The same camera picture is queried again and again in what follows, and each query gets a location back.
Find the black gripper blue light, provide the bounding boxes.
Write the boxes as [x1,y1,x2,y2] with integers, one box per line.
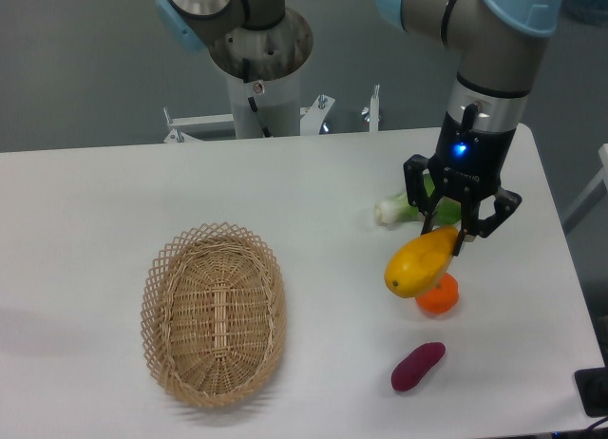
[403,113,523,257]

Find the yellow mango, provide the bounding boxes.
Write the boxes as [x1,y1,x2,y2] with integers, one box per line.
[384,226,459,298]

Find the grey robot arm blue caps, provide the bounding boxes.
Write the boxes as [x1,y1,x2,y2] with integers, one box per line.
[156,0,561,243]

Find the woven wicker basket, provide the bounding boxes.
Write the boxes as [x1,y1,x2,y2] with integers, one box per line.
[141,222,287,409]

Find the green bok choy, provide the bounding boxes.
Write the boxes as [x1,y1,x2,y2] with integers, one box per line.
[373,190,461,226]

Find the orange tangerine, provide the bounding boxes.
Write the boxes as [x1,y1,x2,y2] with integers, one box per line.
[415,273,460,315]

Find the purple sweet potato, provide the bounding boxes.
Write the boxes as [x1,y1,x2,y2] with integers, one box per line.
[390,342,447,392]

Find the black device at table edge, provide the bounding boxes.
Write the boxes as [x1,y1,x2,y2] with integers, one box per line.
[574,367,607,418]

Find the white bracket at right edge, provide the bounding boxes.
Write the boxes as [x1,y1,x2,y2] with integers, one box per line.
[561,143,607,235]

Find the white metal base frame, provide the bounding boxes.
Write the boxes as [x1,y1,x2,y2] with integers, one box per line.
[161,84,383,144]

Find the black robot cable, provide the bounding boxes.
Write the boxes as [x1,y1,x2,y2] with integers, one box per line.
[241,58,273,139]

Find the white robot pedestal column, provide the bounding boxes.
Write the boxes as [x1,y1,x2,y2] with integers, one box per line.
[225,72,300,139]

